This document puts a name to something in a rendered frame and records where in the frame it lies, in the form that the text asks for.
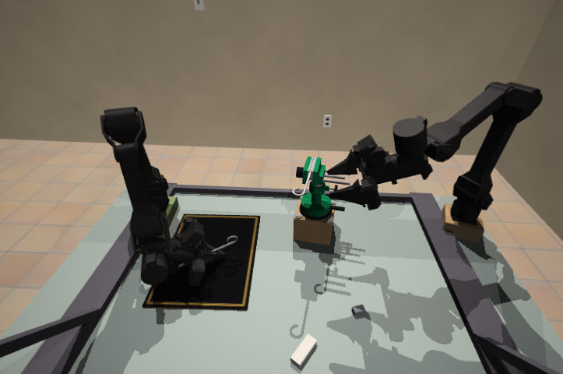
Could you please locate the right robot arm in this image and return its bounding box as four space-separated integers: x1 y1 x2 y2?
357 82 543 225

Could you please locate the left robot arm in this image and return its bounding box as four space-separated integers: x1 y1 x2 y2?
100 107 205 285

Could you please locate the black mat with yellow border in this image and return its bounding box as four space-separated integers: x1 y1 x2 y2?
143 214 260 310

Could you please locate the green bench vise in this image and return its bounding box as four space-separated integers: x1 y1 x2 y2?
301 157 332 217

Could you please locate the tan rectangular block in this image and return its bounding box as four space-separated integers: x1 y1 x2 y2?
293 210 335 245

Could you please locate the cream rectangular block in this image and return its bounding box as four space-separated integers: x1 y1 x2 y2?
290 334 317 368

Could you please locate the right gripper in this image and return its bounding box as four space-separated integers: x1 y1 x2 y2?
327 144 401 210

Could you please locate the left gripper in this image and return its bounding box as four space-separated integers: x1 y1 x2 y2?
167 235 225 287

